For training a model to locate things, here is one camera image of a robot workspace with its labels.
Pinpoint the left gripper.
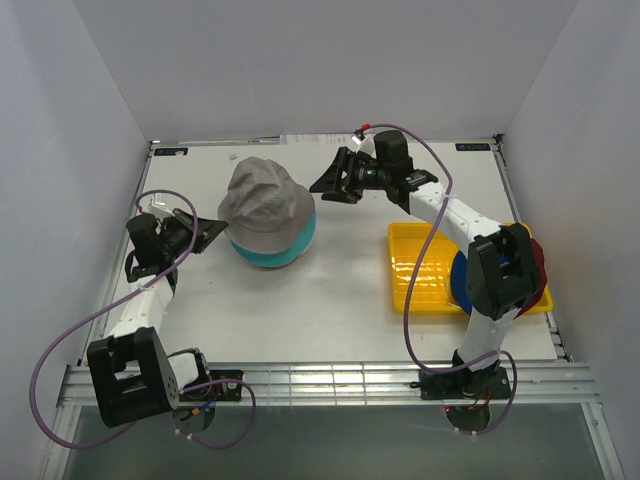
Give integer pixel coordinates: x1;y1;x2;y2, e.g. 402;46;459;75
160;208;226;260

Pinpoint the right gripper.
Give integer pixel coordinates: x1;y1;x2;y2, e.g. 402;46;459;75
309;147;390;205

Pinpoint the grey bucket hat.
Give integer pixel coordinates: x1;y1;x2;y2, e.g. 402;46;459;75
217;157;316;233

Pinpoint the teal bucket hat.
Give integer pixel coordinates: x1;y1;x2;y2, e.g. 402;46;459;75
226;213;317;268

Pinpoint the blue hat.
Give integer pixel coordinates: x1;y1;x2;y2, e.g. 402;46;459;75
449;251;504;316

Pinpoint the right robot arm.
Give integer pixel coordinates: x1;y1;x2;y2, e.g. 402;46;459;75
309;124;544;397

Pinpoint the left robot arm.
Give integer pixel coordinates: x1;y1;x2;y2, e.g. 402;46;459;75
87;208;227;428

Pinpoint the paper label strip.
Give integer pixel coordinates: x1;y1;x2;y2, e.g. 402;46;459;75
280;133;351;145

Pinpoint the wooden hat stand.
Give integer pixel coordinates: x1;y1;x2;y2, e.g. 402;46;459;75
256;255;297;269

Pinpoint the yellow plastic tray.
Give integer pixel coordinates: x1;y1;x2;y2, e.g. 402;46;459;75
388;222;555;316

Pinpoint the dark red hat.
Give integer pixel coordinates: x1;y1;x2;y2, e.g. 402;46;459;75
519;239;548;316

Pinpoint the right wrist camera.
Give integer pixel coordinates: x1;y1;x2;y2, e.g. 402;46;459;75
352;124;375;157

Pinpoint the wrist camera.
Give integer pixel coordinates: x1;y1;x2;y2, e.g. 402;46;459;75
140;193;173;220
352;124;375;157

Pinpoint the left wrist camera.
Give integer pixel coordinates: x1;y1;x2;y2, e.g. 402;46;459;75
140;193;173;220

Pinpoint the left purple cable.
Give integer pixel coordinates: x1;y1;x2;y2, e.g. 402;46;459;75
29;191;257;451

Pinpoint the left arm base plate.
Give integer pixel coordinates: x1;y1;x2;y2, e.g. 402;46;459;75
178;369;243;404

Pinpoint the aluminium front rail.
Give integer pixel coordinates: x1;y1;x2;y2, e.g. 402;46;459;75
57;362;601;409

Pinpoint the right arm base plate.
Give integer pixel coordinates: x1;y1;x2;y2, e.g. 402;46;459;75
409;362;512;400

